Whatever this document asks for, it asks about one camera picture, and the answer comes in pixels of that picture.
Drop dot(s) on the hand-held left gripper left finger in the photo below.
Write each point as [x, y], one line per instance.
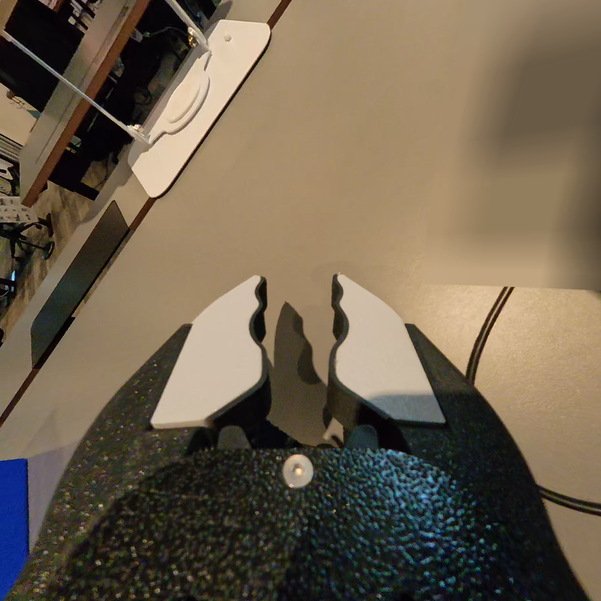
[216, 361]

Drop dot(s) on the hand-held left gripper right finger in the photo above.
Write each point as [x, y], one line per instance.
[380, 357]

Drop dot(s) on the blue plastic bin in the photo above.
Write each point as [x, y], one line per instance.
[13, 516]

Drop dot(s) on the white document stand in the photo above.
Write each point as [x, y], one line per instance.
[220, 84]

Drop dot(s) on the wood-edged grey table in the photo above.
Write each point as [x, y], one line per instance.
[47, 141]

